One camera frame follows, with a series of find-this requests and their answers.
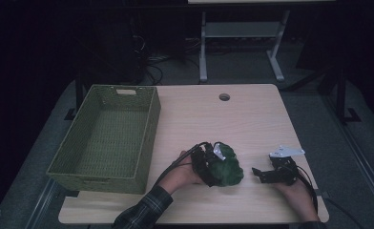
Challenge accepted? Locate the person's left hand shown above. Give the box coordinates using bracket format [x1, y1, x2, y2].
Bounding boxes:
[158, 151, 204, 195]

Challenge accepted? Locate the grey metal stand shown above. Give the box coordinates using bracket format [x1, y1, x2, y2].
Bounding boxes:
[198, 9, 291, 84]

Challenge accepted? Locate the black stand leg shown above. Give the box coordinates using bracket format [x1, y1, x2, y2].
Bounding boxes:
[64, 70, 85, 121]
[334, 68, 363, 125]

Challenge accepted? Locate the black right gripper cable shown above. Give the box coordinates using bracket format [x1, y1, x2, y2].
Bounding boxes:
[294, 165, 319, 214]

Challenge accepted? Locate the green woven basket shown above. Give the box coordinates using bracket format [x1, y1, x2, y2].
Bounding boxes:
[46, 84, 162, 195]

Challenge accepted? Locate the black floor cable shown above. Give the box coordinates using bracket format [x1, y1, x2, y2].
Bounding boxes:
[326, 197, 364, 229]

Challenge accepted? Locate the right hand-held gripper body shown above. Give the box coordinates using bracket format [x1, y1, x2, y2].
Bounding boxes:
[268, 145, 305, 187]

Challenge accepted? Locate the dark green plush garment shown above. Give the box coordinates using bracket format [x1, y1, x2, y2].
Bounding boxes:
[207, 141, 245, 188]

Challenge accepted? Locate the metal floor rail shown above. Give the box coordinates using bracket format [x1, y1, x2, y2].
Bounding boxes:
[322, 94, 374, 220]
[26, 177, 59, 229]

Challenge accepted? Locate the grey tape strip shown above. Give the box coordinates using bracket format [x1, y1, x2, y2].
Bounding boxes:
[313, 189, 330, 200]

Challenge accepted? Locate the person's right hand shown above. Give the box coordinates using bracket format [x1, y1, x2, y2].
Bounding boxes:
[272, 179, 321, 222]

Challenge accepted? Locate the bundle of black floor cables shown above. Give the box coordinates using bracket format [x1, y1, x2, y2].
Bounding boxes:
[131, 34, 202, 86]

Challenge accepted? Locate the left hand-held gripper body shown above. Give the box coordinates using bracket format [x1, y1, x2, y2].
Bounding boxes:
[190, 141, 227, 188]

